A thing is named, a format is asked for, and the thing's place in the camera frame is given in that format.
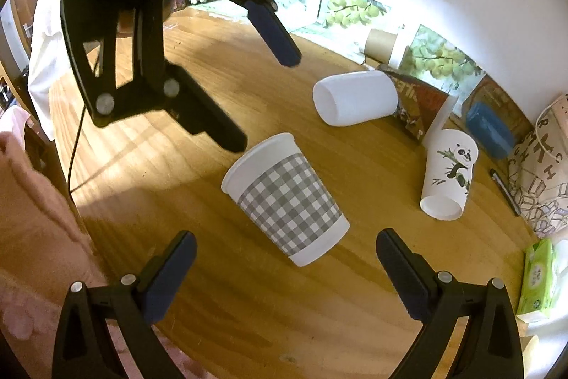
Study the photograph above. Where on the plain white cup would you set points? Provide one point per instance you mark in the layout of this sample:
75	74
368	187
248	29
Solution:
355	97

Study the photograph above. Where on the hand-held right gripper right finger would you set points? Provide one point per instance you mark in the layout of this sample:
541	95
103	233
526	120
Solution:
399	268

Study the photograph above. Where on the brown picture board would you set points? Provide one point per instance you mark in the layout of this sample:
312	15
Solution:
501	99

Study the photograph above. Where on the grey checked paper cup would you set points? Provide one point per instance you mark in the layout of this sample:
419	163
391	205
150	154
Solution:
288	201

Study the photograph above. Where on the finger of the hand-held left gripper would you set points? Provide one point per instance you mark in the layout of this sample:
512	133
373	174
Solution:
208	112
275	32

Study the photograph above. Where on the green tissue packet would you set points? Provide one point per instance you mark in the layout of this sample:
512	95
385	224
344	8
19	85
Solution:
537	277

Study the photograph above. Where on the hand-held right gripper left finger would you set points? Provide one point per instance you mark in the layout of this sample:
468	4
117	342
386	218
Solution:
171	272

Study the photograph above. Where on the plain brown paper cup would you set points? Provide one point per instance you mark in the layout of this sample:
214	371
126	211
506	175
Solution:
381	44

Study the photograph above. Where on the pink fleece blanket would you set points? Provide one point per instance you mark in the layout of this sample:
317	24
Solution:
35	228

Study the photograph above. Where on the brown patterned paper cup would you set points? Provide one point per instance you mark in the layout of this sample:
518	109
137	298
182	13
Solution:
419	103

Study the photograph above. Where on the white packet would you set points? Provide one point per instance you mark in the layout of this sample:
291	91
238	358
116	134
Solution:
561	268

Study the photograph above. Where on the letter print bag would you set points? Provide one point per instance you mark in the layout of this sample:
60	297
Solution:
541	183

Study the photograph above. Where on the black pen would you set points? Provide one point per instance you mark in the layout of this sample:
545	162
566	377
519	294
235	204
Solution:
503	188

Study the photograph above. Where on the wooden cabinet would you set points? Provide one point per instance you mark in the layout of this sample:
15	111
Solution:
17	32

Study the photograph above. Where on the white cloth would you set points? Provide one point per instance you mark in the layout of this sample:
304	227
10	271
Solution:
44	63

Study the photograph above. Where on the white panda print cup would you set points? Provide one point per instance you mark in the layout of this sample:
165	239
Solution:
448	170

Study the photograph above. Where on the blue cylindrical object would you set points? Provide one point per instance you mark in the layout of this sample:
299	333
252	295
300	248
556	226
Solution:
488	128

